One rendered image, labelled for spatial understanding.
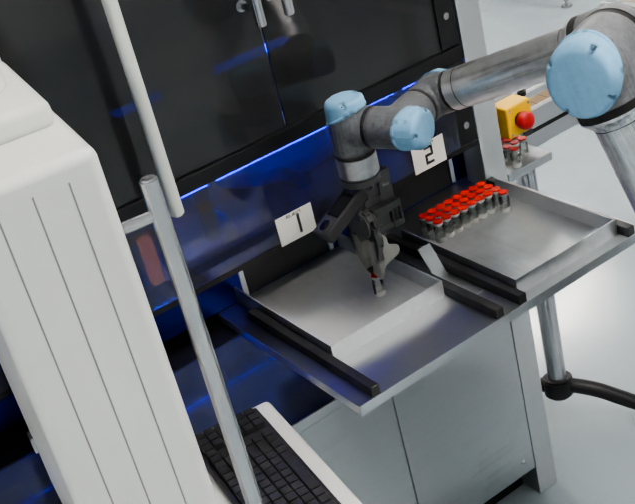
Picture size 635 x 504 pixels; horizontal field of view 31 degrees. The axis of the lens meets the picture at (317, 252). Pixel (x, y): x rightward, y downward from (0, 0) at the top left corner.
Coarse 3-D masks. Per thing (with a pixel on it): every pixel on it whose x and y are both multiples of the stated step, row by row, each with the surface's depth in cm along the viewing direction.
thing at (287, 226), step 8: (304, 208) 224; (288, 216) 223; (304, 216) 225; (312, 216) 226; (280, 224) 222; (288, 224) 223; (296, 224) 224; (304, 224) 225; (312, 224) 226; (280, 232) 223; (288, 232) 224; (296, 232) 225; (304, 232) 226; (280, 240) 223; (288, 240) 224
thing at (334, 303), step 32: (320, 256) 240; (352, 256) 237; (288, 288) 231; (320, 288) 229; (352, 288) 226; (416, 288) 220; (288, 320) 214; (320, 320) 218; (352, 320) 216; (384, 320) 209
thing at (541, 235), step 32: (512, 192) 243; (480, 224) 236; (512, 224) 233; (544, 224) 231; (576, 224) 228; (608, 224) 219; (448, 256) 225; (480, 256) 225; (512, 256) 223; (544, 256) 220; (576, 256) 216
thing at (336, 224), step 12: (348, 192) 210; (360, 192) 209; (336, 204) 210; (348, 204) 208; (360, 204) 209; (324, 216) 211; (336, 216) 208; (348, 216) 208; (324, 228) 208; (336, 228) 207; (324, 240) 209
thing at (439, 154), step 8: (440, 136) 239; (432, 144) 238; (440, 144) 239; (416, 152) 236; (424, 152) 237; (440, 152) 240; (416, 160) 237; (424, 160) 238; (440, 160) 241; (416, 168) 237; (424, 168) 239
